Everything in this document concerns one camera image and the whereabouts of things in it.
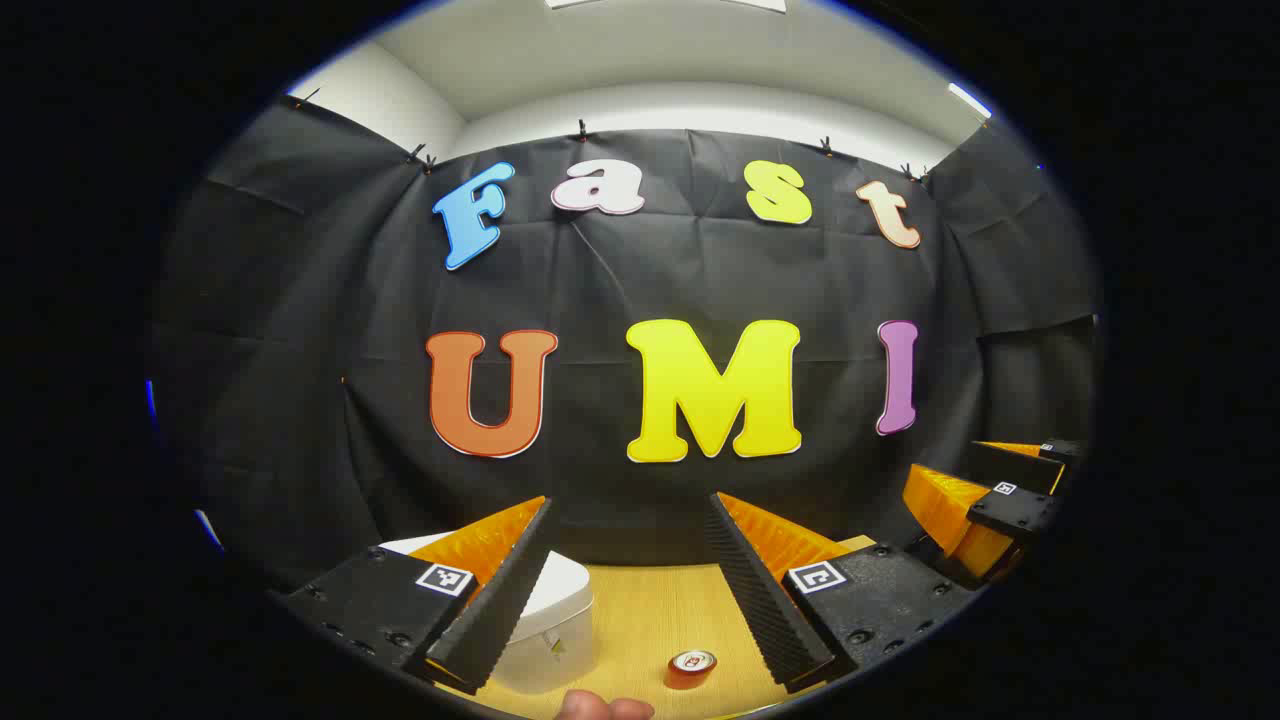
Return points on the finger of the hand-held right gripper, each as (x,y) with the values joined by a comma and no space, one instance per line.
(1010,465)
(1015,512)

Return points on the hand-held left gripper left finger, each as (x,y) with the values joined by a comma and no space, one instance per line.
(500,610)

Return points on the white desktop garbage bin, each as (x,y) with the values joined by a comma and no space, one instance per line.
(555,620)

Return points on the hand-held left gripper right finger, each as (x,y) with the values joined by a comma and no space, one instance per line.
(760,610)

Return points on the ceiling light panel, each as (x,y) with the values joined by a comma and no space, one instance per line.
(660,4)
(970,100)

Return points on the black backdrop cloth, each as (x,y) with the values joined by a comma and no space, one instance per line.
(700,270)

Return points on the wooden desktop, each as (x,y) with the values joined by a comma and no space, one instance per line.
(650,610)

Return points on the red pop can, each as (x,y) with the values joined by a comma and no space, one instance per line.
(690,672)

